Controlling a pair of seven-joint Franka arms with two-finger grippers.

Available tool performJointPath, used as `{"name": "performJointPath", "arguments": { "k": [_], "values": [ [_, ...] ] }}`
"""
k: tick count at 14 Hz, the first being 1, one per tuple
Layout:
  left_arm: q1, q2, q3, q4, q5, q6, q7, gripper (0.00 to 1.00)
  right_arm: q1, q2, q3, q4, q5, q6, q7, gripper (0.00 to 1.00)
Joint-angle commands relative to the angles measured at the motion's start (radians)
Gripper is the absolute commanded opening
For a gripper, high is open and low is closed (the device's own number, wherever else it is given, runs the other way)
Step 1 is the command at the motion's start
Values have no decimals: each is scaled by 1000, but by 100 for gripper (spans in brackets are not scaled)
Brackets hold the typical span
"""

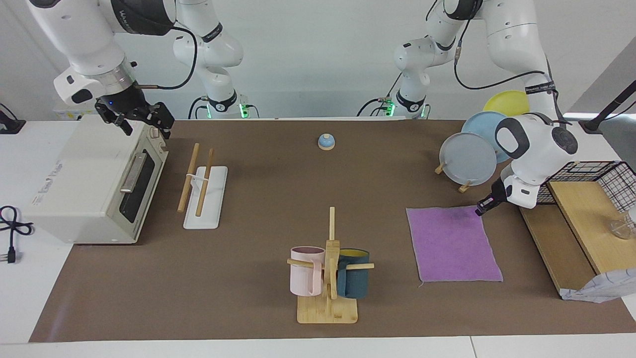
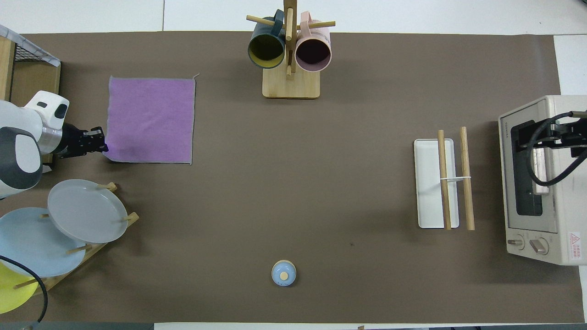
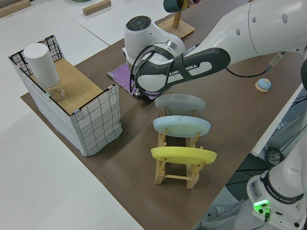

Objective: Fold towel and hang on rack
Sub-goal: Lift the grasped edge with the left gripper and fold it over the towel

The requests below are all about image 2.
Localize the beige toaster oven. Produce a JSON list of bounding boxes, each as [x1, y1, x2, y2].
[[498, 95, 587, 266]]

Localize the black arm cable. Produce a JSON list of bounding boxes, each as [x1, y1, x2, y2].
[[526, 111, 587, 187], [0, 255, 49, 324]]

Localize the white towel rack wooden rods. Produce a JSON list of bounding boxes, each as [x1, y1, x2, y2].
[[414, 127, 476, 231]]

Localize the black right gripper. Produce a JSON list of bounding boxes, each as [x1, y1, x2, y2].
[[517, 119, 587, 154]]

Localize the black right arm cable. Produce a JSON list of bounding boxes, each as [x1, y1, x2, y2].
[[526, 111, 587, 187]]

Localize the small blue lidded jar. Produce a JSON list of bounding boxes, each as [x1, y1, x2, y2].
[[271, 259, 297, 287]]

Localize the light blue plate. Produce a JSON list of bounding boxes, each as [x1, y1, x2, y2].
[[0, 207, 86, 278]]

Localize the purple cloth towel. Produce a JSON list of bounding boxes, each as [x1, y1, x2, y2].
[[103, 73, 200, 165]]

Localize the yellow plate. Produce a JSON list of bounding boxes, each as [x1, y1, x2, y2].
[[0, 262, 40, 315]]

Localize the dark teal mug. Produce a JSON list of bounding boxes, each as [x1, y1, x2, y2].
[[248, 10, 287, 70]]

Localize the grey plate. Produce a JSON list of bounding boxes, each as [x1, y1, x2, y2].
[[47, 179, 129, 244]]

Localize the black wire basket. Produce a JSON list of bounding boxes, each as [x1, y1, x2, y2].
[[13, 42, 39, 63]]

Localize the brown table mat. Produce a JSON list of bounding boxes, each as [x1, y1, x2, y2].
[[0, 31, 586, 324]]

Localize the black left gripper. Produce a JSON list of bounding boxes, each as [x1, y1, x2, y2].
[[57, 122, 109, 159]]

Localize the wooden dish rack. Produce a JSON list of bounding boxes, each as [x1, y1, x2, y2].
[[13, 182, 140, 296]]

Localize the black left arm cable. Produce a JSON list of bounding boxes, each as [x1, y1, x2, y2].
[[0, 255, 49, 324]]

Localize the wooden shelf unit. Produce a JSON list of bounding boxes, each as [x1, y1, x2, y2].
[[0, 36, 61, 165]]

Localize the pink mug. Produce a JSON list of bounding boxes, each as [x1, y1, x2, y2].
[[295, 11, 332, 73]]

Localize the white patterned cloth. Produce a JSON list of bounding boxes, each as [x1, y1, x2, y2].
[[0, 24, 61, 67]]

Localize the wooden mug tree stand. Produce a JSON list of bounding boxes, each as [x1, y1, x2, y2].
[[246, 0, 336, 99]]

